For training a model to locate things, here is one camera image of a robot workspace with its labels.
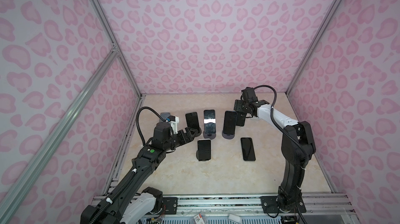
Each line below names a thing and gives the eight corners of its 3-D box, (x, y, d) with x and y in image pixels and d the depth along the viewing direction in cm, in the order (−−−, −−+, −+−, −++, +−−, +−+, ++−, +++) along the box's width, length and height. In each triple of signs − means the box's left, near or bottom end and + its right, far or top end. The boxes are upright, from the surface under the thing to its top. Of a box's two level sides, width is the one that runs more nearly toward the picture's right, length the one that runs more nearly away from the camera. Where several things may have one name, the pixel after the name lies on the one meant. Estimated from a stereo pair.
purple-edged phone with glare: (204, 138, 99) (203, 125, 88) (204, 123, 106) (204, 109, 95) (215, 138, 99) (216, 125, 88) (214, 123, 106) (215, 109, 95)
